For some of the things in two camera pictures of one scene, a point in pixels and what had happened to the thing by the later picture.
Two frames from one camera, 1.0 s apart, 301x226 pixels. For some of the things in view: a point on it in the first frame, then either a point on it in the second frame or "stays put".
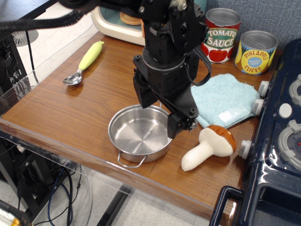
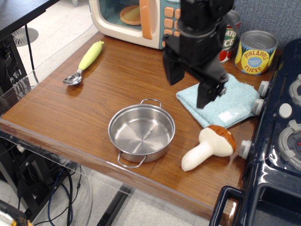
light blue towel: (223, 100) stays put
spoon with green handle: (89, 58) stays put
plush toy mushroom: (217, 141) stays put
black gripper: (170, 76) to (204, 33)
